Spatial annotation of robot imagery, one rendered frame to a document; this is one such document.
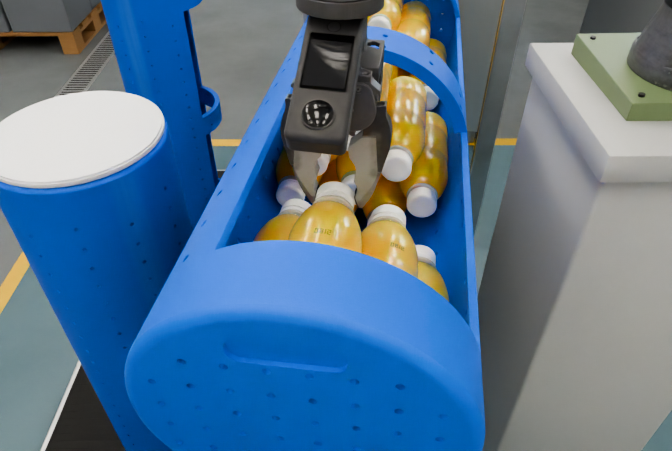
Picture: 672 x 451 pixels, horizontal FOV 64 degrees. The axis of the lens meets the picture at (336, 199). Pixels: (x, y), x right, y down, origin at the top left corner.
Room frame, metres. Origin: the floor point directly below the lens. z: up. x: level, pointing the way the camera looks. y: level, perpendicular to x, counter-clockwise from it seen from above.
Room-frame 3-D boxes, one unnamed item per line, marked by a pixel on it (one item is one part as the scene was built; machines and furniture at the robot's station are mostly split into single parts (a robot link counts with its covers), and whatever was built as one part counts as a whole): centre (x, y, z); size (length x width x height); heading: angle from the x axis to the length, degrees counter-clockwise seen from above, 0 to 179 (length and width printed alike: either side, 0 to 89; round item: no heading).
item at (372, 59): (0.44, 0.00, 1.30); 0.09 x 0.08 x 0.12; 171
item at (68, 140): (0.74, 0.42, 1.03); 0.28 x 0.28 x 0.01
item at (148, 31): (1.58, 0.53, 0.59); 0.28 x 0.28 x 0.88
